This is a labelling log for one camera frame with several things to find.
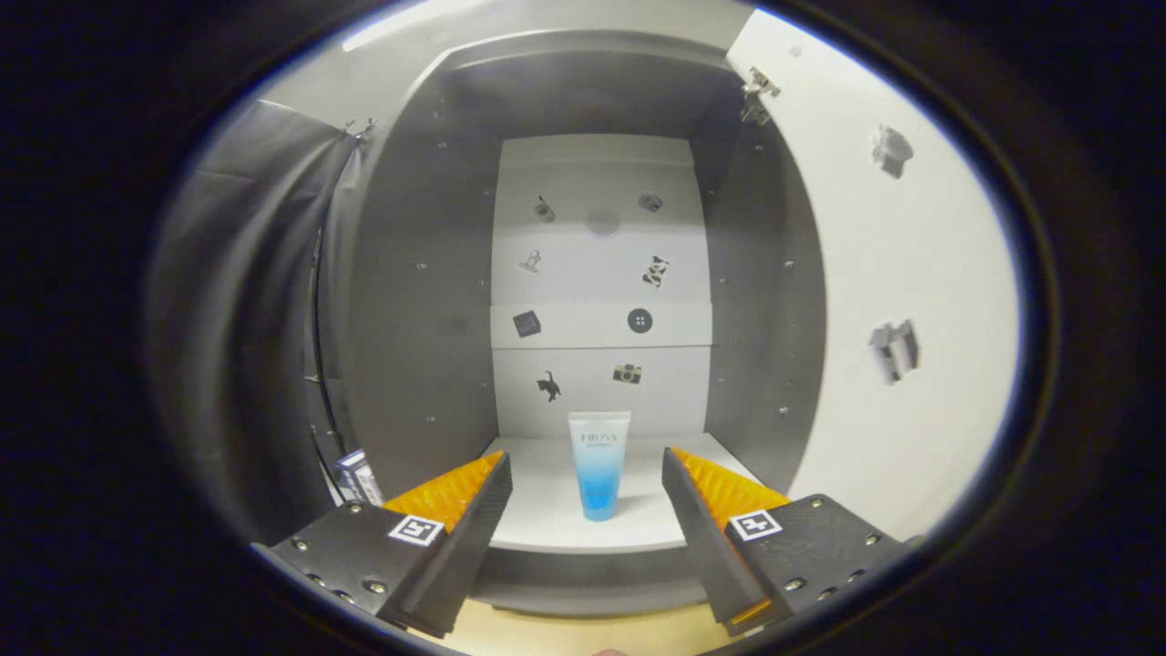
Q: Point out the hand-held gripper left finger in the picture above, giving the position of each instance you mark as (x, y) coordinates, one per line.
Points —
(465, 556)

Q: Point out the blue white tube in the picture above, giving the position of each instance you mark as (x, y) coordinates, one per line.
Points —
(599, 474)

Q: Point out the metal door hinge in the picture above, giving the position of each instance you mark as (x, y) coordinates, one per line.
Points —
(758, 96)

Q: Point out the white blue box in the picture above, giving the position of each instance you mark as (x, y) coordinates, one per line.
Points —
(360, 478)

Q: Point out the white cabinet shelf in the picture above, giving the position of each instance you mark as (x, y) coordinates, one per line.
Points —
(547, 510)

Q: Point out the grey cabinet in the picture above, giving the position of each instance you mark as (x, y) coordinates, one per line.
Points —
(419, 319)

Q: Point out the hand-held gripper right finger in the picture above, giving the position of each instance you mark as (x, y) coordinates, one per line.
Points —
(710, 556)

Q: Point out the white cabinet door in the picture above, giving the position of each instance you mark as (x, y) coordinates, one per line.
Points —
(911, 237)

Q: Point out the black backdrop cloth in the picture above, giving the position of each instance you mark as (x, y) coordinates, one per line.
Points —
(246, 319)

